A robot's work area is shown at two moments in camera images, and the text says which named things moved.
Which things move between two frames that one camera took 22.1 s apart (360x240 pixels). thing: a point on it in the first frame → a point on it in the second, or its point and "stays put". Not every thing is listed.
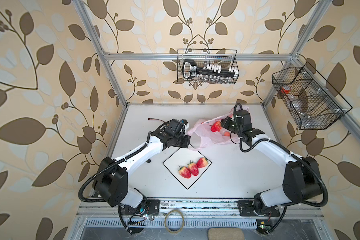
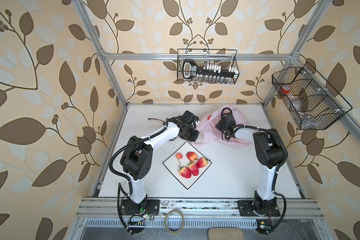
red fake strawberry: x=193 y=168 stays put
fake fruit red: x=184 y=172 stays put
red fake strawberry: x=202 y=162 stays put
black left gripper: x=187 y=141 → x=196 y=134
